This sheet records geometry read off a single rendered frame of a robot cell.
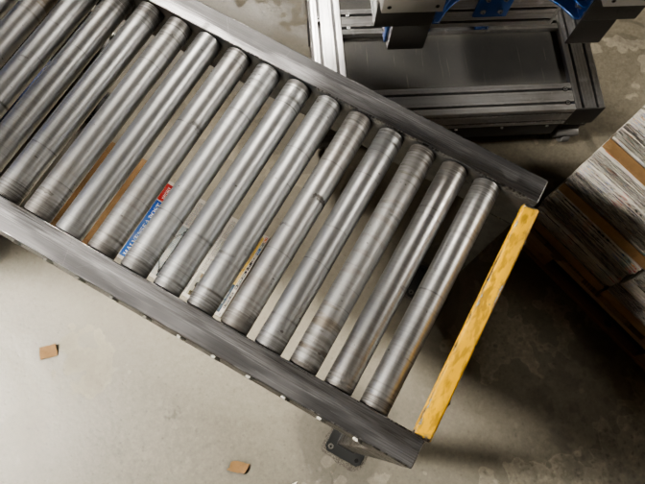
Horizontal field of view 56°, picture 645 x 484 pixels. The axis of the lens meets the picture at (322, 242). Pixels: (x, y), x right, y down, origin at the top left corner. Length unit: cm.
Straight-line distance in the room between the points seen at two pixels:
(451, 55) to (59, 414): 153
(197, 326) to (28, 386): 98
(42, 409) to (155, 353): 33
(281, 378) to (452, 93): 116
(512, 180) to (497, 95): 80
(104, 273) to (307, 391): 38
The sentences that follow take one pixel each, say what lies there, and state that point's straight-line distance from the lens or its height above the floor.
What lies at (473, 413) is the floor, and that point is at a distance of 186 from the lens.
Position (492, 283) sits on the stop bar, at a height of 82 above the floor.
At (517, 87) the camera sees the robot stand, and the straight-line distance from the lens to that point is 195.
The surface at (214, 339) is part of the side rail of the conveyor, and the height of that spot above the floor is 80.
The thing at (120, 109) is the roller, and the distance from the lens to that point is 117.
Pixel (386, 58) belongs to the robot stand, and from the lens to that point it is 192.
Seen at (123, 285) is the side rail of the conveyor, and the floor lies 80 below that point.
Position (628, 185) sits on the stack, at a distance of 151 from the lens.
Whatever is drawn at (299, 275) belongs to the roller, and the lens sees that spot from 101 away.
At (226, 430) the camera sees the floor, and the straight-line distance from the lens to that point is 179.
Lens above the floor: 178
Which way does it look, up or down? 72 degrees down
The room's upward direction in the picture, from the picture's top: 10 degrees clockwise
